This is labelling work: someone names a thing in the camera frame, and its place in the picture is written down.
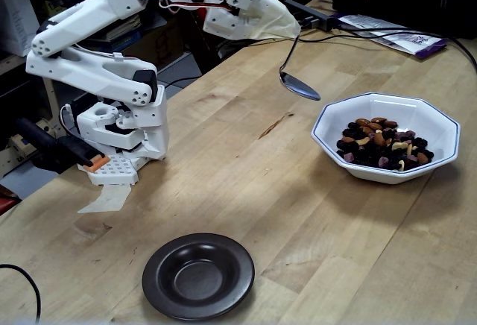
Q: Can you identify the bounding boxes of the beige masking tape wrap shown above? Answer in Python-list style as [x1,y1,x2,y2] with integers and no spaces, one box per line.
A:
[244,0,302,42]

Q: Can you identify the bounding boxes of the bent metal spoon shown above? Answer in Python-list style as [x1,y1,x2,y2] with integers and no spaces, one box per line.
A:
[278,35,322,102]

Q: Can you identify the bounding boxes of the white octagonal bowl blue rim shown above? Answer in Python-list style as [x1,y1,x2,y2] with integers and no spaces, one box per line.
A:
[311,92,461,186]

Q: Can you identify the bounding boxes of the dark brown plate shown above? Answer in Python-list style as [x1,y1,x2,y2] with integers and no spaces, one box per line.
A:
[142,233,256,321]

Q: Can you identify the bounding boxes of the grey usb hub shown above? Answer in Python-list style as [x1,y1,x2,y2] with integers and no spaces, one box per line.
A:
[285,0,338,32]

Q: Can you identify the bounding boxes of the brown cardboard box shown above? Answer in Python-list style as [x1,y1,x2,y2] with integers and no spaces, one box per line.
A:
[141,22,186,71]

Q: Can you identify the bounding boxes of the stacked books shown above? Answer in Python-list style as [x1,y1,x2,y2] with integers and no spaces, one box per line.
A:
[95,13,143,48]

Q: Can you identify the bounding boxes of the white purple plastic bag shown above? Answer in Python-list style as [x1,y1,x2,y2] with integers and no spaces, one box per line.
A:
[337,13,449,60]

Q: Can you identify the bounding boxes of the nut and dried fruit mix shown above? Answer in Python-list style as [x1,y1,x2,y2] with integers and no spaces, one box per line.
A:
[335,116,435,172]

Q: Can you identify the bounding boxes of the yellow black box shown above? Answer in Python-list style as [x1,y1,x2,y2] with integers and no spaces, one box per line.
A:
[44,0,72,16]

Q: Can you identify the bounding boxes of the tall white box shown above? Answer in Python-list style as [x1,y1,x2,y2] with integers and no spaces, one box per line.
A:
[0,0,41,57]

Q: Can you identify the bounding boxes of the black clamp orange pad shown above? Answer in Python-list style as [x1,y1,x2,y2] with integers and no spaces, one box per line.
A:
[14,117,112,174]

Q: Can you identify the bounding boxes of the beige tape piece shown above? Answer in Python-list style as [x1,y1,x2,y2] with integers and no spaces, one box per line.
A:
[77,183,132,215]

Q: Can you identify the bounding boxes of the black hub cable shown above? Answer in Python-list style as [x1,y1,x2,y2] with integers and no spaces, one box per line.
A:
[333,22,477,75]

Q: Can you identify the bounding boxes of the thin black cable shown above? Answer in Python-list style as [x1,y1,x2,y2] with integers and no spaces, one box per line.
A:
[0,264,42,322]

